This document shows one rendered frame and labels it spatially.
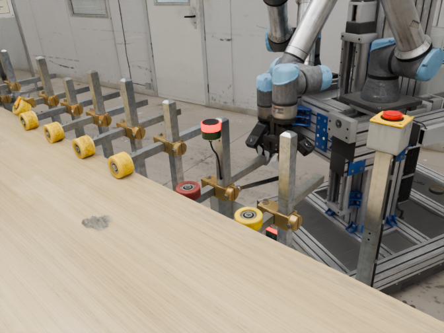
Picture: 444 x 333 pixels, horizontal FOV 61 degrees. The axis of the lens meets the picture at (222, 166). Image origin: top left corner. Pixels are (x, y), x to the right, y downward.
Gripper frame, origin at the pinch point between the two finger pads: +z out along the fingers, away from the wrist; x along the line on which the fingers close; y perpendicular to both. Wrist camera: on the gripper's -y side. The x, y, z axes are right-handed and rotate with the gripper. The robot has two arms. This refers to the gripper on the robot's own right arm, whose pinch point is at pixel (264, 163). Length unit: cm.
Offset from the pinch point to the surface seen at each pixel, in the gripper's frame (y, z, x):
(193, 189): -41.2, -9.8, -2.5
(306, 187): -10.7, -3.6, -25.8
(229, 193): -30.5, -4.6, -8.2
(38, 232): -83, -11, 16
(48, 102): -31, -13, 118
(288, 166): -29.6, -21.7, -30.3
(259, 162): -5.2, -3.3, -1.5
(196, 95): 209, 78, 262
